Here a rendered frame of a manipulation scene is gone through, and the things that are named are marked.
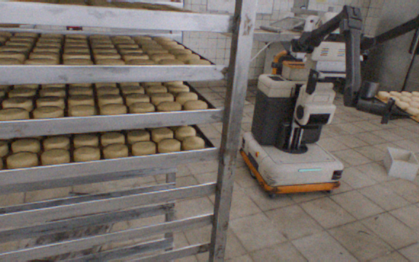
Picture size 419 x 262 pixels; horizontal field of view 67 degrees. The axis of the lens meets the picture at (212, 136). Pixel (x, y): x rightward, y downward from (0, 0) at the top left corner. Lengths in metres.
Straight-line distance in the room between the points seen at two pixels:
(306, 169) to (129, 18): 2.02
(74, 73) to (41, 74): 0.05
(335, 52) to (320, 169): 0.84
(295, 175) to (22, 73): 2.06
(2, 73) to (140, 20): 0.23
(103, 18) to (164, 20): 0.10
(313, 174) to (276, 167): 0.31
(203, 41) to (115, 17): 4.35
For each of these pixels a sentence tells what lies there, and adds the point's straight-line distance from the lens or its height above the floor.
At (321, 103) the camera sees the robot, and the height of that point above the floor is 0.74.
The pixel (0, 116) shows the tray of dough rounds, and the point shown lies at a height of 1.15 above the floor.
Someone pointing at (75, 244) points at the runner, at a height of 0.88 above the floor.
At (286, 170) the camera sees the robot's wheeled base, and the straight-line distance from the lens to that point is 2.34.
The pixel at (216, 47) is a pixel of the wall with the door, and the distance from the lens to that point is 5.00.
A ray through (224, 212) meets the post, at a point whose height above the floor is 0.91.
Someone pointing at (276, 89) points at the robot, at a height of 0.76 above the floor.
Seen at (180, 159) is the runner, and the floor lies 1.05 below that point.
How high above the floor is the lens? 1.37
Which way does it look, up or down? 24 degrees down
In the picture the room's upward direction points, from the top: 5 degrees clockwise
